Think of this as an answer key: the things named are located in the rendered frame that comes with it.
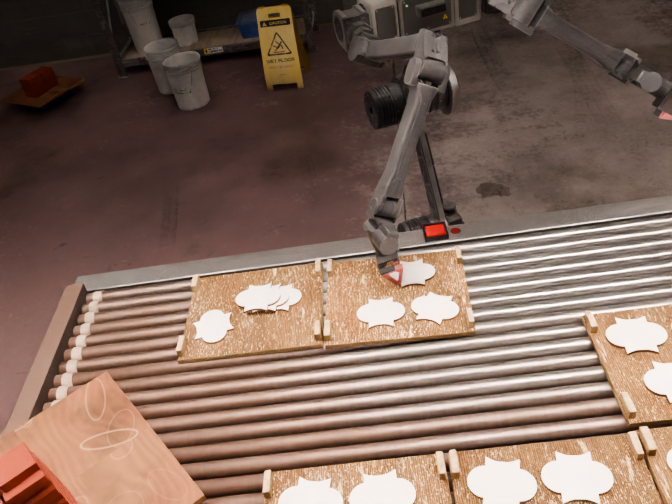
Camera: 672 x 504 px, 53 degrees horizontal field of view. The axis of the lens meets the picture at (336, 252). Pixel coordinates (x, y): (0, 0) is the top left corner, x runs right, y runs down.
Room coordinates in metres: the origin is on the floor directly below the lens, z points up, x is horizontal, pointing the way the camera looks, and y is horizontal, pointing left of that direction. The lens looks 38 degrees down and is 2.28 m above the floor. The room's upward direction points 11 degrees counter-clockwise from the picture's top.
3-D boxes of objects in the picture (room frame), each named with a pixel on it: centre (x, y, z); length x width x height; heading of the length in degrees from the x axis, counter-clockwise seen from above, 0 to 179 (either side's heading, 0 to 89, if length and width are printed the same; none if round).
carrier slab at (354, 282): (1.45, -0.15, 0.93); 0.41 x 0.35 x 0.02; 82
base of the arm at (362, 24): (2.11, -0.21, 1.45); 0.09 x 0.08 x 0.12; 101
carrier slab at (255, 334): (1.51, 0.27, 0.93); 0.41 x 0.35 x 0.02; 84
